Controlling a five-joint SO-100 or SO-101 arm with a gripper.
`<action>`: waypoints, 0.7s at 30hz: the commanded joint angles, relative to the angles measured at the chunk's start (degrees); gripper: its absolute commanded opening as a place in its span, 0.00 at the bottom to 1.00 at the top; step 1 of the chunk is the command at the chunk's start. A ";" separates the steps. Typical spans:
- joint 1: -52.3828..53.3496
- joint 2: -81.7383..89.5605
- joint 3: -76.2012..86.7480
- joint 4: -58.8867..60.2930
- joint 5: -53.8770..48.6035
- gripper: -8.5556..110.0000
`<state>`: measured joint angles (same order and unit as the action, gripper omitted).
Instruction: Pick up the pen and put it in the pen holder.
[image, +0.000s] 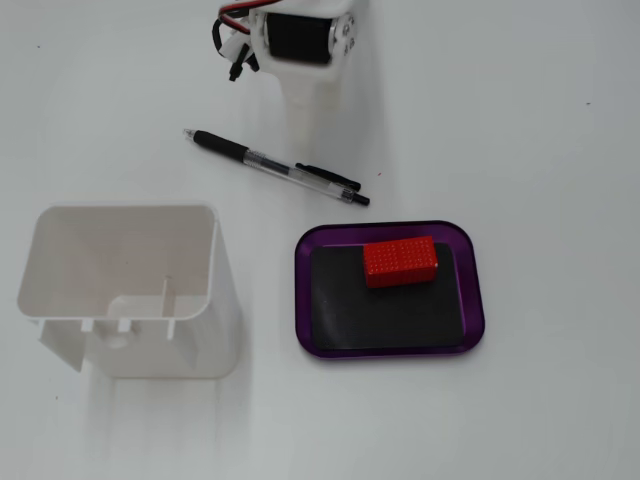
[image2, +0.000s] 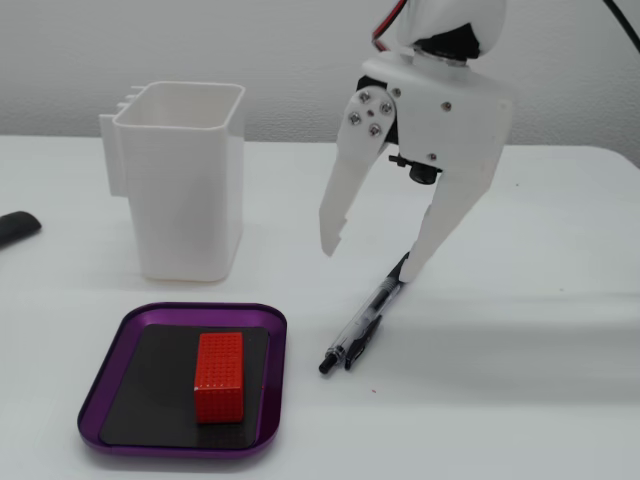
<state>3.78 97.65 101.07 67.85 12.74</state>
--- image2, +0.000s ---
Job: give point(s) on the red perforated block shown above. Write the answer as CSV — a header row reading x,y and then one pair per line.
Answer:
x,y
219,375

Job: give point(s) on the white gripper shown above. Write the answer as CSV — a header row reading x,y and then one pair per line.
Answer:
x,y
445,125

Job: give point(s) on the black tray mat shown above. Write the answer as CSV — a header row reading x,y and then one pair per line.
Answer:
x,y
150,380

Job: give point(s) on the purple metal tray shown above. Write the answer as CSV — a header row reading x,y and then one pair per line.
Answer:
x,y
112,390

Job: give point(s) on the clear black ballpoint pen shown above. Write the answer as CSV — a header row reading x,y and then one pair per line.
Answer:
x,y
362,320

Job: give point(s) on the black rounded object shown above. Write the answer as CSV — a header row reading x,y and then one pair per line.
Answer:
x,y
17,225

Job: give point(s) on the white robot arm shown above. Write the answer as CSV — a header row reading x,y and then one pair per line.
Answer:
x,y
450,25

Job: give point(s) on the small black gripper camera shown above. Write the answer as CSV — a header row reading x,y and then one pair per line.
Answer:
x,y
424,172

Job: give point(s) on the white plastic pen holder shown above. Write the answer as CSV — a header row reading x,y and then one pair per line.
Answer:
x,y
180,200

